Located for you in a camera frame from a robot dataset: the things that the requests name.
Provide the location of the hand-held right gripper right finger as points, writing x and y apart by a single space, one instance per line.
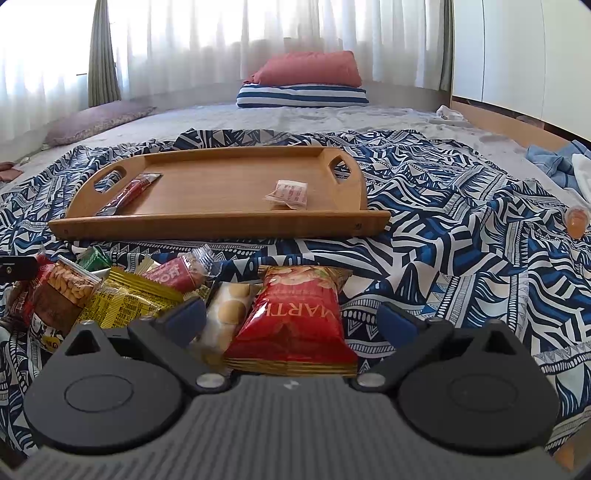
396 321

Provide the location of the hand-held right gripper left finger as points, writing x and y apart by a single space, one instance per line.
189 317

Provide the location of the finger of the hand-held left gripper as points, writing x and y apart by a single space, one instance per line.
16 268

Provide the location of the dark red snack packet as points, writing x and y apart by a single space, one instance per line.
23 295

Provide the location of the white cookie packet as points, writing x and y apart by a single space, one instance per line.
226 309

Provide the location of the red biscuit packet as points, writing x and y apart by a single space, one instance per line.
173 274

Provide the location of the nut snack packet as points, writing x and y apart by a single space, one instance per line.
69 284

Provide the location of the yellow snack packet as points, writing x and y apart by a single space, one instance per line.
124 300

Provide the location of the beige snack packet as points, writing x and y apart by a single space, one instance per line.
145 266

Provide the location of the green snack packet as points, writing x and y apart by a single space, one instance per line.
94 259

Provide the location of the red snack bag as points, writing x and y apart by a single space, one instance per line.
291 318

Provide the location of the wooden tray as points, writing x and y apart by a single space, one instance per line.
221 184

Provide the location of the long red snack packet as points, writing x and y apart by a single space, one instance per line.
131 191

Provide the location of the white red small snack packet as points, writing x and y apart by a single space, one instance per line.
288 194

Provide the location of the reddish cloth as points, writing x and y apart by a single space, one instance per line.
9 170

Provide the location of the blue white patterned blanket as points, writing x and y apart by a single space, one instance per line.
461 240

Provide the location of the purple pillow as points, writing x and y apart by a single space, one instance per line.
97 120

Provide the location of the orange jelly cup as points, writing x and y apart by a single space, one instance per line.
576 221

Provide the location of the small white crumpled cloth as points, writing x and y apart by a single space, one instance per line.
449 113

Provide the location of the grey bed sheet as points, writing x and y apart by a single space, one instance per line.
277 120

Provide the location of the blue cloth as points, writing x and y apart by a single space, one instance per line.
549 159

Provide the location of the grey green curtain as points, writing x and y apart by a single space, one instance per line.
102 50
446 41

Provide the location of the blue white striped pillow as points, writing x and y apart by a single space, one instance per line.
300 97

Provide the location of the red pillow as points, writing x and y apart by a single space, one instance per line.
304 69

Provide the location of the white sheer curtain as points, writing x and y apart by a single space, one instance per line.
231 37

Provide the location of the white wardrobe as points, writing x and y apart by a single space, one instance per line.
521 50

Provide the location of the wooden bed frame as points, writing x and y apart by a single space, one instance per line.
498 122

